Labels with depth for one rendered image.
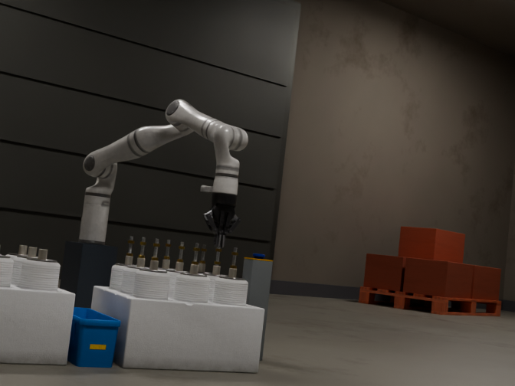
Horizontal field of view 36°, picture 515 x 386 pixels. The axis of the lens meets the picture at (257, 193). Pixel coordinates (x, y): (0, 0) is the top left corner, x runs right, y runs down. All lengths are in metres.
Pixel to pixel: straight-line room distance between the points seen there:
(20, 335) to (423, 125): 6.65
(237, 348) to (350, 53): 5.60
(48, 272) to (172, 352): 0.39
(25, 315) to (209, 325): 0.49
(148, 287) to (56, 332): 0.27
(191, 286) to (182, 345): 0.16
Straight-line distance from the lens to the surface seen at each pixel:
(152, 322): 2.10
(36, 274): 2.05
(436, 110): 8.45
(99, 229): 2.86
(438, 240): 7.45
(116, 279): 2.35
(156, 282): 2.12
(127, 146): 2.75
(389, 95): 7.91
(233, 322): 2.18
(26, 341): 2.03
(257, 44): 6.74
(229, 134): 2.34
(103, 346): 2.07
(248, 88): 6.63
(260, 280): 2.47
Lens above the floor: 0.33
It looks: 4 degrees up
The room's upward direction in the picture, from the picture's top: 6 degrees clockwise
